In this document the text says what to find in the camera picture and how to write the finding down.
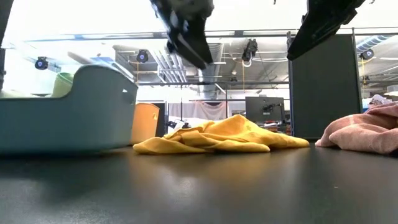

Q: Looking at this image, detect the light orange microfiber towel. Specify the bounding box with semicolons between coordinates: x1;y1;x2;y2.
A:
132;114;310;156

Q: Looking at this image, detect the pink microfiber towel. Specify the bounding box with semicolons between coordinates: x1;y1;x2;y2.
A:
315;101;398;156

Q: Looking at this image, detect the black computer monitor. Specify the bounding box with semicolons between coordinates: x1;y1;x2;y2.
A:
244;96;285;124

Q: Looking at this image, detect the grey overhead frame beam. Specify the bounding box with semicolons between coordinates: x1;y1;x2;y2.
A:
23;27;398;43

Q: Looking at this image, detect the white hanging sheet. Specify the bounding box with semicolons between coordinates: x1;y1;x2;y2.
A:
167;100;229;135

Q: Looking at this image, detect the orange plastic basket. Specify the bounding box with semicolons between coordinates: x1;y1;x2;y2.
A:
129;102;161;146

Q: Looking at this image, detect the black partition panel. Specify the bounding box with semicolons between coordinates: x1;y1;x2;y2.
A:
286;27;364;140

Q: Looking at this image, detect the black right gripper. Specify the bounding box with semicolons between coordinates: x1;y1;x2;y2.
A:
286;0;367;61

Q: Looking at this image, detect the white cloth pile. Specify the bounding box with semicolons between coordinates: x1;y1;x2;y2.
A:
368;94;392;106

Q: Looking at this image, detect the round black ceiling camera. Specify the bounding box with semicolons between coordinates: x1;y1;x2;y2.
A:
359;49;374;61
136;49;150;64
34;56;49;71

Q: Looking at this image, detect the white ceiling lamp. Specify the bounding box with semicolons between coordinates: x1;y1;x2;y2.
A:
384;84;398;97

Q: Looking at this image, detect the pale green microfiber towel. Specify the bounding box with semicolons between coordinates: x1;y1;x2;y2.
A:
50;72;75;98

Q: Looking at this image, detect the small black background robot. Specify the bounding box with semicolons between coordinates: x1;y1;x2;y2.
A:
166;119;192;131

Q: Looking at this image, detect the blue flexible duct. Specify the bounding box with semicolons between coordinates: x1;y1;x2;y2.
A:
356;34;396;54

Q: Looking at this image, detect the teal plastic basket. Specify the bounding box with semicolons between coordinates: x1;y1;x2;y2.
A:
0;64;139;156

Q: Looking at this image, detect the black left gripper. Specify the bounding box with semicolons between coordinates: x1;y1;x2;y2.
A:
149;0;215;70

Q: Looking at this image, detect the black hanging ceiling device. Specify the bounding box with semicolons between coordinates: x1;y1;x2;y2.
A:
241;38;259;68

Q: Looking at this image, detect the black horizontal rail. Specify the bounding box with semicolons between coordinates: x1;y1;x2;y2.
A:
136;80;290;87

